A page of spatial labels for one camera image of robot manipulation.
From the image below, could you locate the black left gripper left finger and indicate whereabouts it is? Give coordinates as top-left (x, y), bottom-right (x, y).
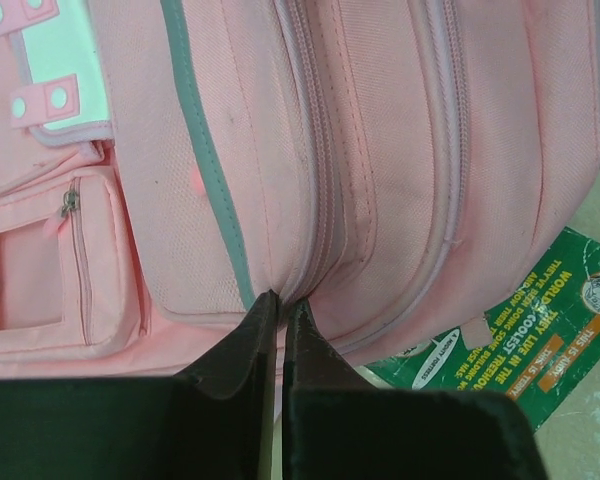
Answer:
top-left (0, 292), bottom-right (278, 479)

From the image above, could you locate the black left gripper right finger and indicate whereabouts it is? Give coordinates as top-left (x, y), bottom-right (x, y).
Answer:
top-left (282, 301), bottom-right (548, 479)

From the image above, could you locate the pink student backpack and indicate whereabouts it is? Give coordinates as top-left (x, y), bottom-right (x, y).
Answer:
top-left (0, 1), bottom-right (600, 379)

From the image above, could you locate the green paperback book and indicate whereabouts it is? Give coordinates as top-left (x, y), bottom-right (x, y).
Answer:
top-left (368, 228), bottom-right (600, 428)

